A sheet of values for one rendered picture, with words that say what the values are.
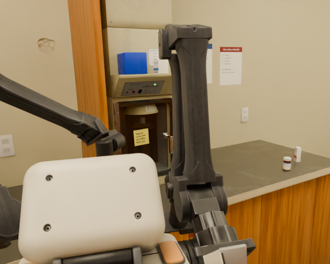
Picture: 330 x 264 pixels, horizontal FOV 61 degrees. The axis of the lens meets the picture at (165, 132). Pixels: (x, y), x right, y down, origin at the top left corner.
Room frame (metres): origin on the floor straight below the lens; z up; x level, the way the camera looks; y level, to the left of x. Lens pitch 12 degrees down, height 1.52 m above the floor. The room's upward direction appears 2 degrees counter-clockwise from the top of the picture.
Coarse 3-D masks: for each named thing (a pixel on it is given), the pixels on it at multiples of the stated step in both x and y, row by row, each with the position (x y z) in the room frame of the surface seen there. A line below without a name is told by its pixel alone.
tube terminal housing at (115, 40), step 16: (112, 32) 1.27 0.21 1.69; (128, 32) 1.30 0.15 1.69; (144, 32) 1.34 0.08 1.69; (112, 48) 1.27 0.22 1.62; (128, 48) 1.30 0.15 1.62; (144, 48) 1.34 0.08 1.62; (112, 64) 1.26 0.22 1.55; (144, 96) 1.33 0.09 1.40; (160, 96) 1.37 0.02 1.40; (112, 112) 1.27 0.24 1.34; (112, 128) 1.28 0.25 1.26
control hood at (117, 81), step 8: (112, 80) 1.24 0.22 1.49; (120, 80) 1.17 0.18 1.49; (128, 80) 1.19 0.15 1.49; (136, 80) 1.21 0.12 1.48; (144, 80) 1.23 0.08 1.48; (152, 80) 1.25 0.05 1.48; (160, 80) 1.27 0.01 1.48; (168, 80) 1.29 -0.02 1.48; (112, 88) 1.25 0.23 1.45; (120, 88) 1.21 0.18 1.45; (168, 88) 1.33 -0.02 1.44; (112, 96) 1.25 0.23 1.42; (120, 96) 1.25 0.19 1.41; (128, 96) 1.27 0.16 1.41
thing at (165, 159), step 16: (128, 112) 1.28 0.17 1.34; (144, 112) 1.32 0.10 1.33; (160, 112) 1.36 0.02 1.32; (128, 128) 1.28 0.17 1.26; (144, 128) 1.32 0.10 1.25; (160, 128) 1.36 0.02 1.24; (128, 144) 1.28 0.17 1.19; (160, 144) 1.36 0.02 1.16; (160, 160) 1.35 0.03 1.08; (160, 176) 1.35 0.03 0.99
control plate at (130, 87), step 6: (126, 84) 1.20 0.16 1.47; (132, 84) 1.22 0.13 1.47; (138, 84) 1.23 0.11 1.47; (144, 84) 1.25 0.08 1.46; (150, 84) 1.26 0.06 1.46; (156, 84) 1.28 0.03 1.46; (162, 84) 1.29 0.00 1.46; (126, 90) 1.23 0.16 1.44; (132, 90) 1.24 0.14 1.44; (138, 90) 1.26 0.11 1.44; (144, 90) 1.27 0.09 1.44; (156, 90) 1.31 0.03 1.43
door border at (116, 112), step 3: (117, 105) 1.26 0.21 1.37; (117, 108) 1.26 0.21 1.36; (114, 111) 1.25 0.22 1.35; (117, 111) 1.26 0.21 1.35; (114, 114) 1.25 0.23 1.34; (117, 114) 1.26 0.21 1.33; (117, 117) 1.26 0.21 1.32; (114, 120) 1.25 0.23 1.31; (117, 120) 1.26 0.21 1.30; (117, 123) 1.26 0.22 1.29; (117, 126) 1.26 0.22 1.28; (117, 129) 1.25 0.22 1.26; (120, 150) 1.26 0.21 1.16; (117, 153) 1.25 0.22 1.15; (120, 153) 1.26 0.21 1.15
